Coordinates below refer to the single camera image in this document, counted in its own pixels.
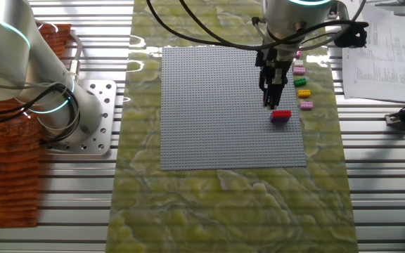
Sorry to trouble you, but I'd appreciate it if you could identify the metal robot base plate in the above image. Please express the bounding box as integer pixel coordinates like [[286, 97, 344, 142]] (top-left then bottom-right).
[[42, 79, 118, 156]]

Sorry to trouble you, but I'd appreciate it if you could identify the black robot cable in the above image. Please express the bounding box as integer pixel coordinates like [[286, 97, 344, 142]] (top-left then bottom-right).
[[145, 0, 369, 52], [178, 0, 367, 50]]

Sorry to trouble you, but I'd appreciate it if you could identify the grey robot power cable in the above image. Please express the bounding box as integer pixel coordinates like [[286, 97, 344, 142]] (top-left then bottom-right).
[[69, 30, 84, 80]]

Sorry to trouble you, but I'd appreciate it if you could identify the printed paper sheet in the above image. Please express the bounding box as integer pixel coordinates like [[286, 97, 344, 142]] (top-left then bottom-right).
[[342, 3, 405, 104]]

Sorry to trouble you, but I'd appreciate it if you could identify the green marble pattern mat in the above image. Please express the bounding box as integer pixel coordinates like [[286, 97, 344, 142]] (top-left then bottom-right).
[[105, 0, 360, 253]]

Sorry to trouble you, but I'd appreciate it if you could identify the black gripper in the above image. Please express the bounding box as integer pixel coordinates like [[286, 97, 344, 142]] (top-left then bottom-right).
[[255, 47, 294, 110]]

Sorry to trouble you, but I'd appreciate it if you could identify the black cable bundle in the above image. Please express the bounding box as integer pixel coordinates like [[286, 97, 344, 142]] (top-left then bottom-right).
[[0, 81, 81, 143]]

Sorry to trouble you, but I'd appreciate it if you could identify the grey Lego baseplate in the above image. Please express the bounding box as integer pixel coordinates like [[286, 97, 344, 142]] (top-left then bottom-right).
[[160, 44, 307, 172]]

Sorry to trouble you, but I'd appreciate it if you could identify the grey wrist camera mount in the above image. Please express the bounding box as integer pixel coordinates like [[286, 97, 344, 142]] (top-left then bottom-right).
[[332, 0, 369, 49]]

